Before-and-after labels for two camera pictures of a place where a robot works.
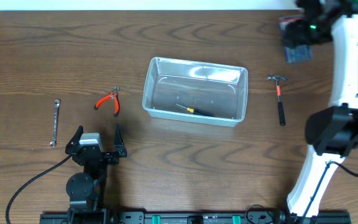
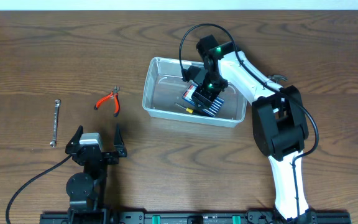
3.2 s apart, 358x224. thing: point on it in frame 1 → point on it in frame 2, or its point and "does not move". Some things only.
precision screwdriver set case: (299, 54) → (213, 107)
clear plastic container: (196, 92) does not move
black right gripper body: (306, 32) → (211, 88)
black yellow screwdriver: (196, 111) does not move
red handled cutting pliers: (114, 94) does not move
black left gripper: (105, 155) does not move
